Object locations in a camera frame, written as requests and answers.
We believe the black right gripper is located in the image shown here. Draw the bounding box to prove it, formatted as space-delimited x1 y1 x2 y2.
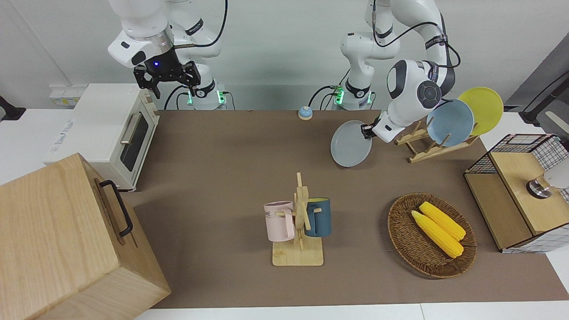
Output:
133 47 201 100

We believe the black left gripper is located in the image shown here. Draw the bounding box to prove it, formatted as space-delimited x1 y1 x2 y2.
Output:
361 115 388 140

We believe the gray plate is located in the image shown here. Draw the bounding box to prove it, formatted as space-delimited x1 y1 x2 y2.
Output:
330 120 373 168

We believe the low wooden plate rack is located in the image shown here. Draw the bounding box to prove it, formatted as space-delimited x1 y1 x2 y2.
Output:
394 119 480 164

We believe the light blue plate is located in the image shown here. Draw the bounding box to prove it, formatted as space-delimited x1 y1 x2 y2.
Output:
426 99 475 148

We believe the yellow plate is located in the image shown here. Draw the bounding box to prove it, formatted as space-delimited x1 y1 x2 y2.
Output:
458 87 504 136

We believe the white toaster oven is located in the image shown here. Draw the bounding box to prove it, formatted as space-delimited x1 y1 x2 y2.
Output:
43 83 160 192

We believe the dark blue mug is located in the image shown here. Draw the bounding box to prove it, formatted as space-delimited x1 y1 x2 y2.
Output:
305 198 332 238

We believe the round wicker basket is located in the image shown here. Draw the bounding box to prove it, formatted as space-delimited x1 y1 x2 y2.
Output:
388 192 477 279

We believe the yellow corn cob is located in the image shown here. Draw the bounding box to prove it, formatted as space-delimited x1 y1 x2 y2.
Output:
419 201 467 241
411 210 464 259

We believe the pink mug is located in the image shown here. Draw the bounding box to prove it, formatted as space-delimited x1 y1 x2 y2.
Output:
264 201 297 243

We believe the wooden mug tree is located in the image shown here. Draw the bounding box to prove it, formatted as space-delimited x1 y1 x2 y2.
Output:
272 172 324 267

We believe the black stand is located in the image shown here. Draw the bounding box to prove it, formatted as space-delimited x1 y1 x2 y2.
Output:
517 70 569 128
0 95 27 122

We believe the large wooden box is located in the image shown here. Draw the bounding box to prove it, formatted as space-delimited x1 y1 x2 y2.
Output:
0 153 172 320

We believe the black right base cable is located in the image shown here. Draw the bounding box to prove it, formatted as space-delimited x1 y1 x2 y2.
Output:
163 84 192 111

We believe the black base cable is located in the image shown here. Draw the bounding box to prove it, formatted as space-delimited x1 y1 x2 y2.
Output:
309 84 344 111
163 84 192 111

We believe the black left base cable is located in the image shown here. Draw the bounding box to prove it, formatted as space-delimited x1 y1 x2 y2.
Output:
309 84 344 111

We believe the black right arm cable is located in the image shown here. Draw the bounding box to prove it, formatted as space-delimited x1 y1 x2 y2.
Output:
174 0 228 48

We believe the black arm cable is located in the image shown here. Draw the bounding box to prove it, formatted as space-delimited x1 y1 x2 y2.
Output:
174 0 228 48
372 0 461 70

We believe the white wall socket strip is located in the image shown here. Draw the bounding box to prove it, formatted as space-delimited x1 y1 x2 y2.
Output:
48 86 86 108

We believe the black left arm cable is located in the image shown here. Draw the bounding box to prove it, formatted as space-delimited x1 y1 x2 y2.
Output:
372 0 461 70

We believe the wire basket with wooden shelf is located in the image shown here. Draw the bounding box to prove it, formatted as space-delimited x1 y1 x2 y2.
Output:
464 133 569 254

